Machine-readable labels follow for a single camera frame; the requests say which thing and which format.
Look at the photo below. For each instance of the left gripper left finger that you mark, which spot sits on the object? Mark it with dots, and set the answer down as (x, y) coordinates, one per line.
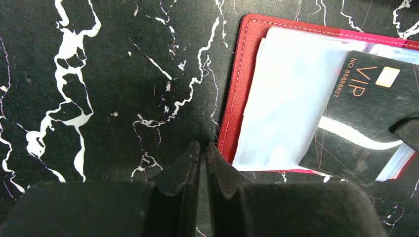
(164, 206)

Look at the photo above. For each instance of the red card holder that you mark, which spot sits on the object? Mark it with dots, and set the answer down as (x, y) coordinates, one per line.
(283, 74)

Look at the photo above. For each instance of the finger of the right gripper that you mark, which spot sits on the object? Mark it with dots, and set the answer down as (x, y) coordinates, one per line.
(407, 130)

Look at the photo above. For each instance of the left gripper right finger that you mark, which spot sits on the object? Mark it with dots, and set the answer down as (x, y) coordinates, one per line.
(242, 208)

